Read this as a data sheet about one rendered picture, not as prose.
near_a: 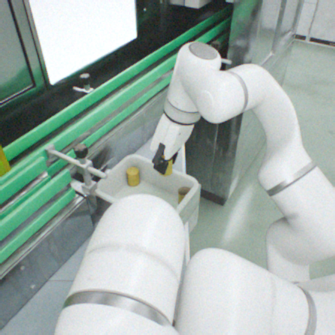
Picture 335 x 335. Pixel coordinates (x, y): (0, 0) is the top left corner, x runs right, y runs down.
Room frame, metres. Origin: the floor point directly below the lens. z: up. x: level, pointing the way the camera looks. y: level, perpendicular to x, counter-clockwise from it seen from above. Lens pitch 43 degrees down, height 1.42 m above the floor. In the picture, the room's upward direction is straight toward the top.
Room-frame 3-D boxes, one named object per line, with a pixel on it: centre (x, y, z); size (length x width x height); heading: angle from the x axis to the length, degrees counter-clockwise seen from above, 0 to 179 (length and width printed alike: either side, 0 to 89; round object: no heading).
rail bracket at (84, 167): (0.53, 0.20, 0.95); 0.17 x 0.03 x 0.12; 58
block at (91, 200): (0.53, 0.21, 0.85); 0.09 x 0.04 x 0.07; 58
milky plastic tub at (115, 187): (0.57, 0.05, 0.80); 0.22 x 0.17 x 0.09; 58
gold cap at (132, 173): (0.65, 0.10, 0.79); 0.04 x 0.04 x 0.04
